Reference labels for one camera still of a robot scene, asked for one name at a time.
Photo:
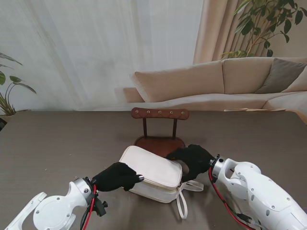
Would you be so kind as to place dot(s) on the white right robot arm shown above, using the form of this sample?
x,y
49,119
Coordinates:
x,y
259,191

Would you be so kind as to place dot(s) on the dark flat device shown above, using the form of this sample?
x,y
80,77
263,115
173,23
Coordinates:
x,y
2,124

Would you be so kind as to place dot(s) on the tall dark green leafy plant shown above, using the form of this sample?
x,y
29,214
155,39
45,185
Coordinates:
x,y
249,24

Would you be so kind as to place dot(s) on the grey sofa cushion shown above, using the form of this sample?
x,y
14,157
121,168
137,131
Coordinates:
x,y
280,76

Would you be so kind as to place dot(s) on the white sheer curtain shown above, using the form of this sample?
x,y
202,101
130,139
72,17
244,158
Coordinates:
x,y
96,48

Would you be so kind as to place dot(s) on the broad-leaf green houseplant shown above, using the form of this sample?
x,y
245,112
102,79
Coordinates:
x,y
16,80

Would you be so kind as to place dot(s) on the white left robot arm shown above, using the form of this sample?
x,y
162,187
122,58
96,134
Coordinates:
x,y
52,210

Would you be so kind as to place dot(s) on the brown wooden jewelry stand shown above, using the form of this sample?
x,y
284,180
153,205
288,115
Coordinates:
x,y
159,113

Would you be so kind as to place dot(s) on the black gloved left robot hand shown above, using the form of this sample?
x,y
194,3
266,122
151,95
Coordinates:
x,y
115,177

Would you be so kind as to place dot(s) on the beige sofa cushion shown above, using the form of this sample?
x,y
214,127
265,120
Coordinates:
x,y
299,83

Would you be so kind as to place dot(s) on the beige plant pot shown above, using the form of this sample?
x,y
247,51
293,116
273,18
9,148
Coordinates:
x,y
7,118

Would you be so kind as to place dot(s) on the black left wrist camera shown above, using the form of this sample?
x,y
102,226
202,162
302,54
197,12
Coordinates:
x,y
100,208

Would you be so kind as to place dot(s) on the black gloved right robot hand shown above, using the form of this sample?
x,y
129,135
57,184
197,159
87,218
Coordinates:
x,y
195,160

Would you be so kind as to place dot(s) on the beige drape curtain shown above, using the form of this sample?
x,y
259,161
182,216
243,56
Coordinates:
x,y
216,28

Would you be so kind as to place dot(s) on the white leather handbag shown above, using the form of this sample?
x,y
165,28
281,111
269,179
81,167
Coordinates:
x,y
153,167

